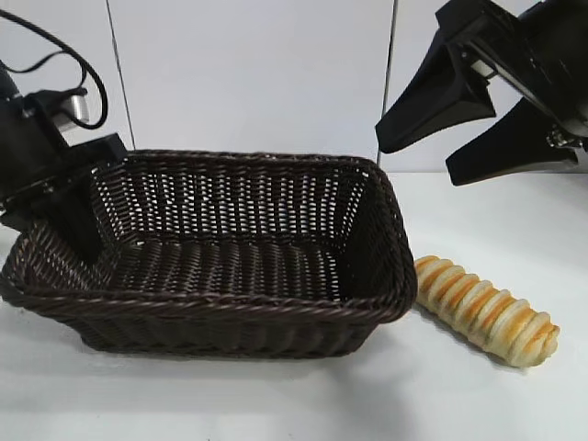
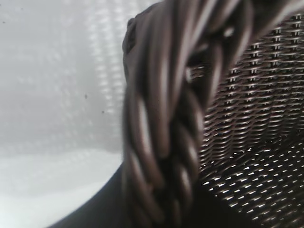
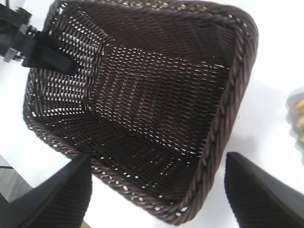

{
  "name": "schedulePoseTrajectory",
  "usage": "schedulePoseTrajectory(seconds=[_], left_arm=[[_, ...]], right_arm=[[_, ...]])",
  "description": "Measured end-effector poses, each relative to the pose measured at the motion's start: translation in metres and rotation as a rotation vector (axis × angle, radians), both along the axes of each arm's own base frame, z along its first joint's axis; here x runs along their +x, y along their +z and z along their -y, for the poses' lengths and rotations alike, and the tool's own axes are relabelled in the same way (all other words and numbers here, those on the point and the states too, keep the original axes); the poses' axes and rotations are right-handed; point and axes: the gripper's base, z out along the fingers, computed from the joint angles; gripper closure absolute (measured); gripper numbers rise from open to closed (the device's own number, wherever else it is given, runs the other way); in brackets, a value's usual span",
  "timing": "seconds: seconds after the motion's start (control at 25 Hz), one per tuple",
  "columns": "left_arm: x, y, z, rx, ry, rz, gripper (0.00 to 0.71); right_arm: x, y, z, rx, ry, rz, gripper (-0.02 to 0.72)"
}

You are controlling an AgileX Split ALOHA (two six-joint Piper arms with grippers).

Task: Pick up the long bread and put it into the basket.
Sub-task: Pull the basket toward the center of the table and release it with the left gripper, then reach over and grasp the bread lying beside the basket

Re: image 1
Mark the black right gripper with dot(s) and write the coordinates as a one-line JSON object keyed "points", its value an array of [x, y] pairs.
{"points": [[542, 50]]}

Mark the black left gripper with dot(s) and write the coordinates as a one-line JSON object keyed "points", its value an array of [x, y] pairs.
{"points": [[32, 165]]}

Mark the dark brown wicker basket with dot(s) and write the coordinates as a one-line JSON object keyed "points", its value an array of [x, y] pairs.
{"points": [[229, 275]]}

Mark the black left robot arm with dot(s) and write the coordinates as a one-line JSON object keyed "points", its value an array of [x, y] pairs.
{"points": [[5, 87]]}

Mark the long striped bread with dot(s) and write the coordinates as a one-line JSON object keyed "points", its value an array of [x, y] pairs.
{"points": [[482, 312]]}

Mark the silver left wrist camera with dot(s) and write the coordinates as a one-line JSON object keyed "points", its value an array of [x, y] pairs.
{"points": [[73, 110]]}

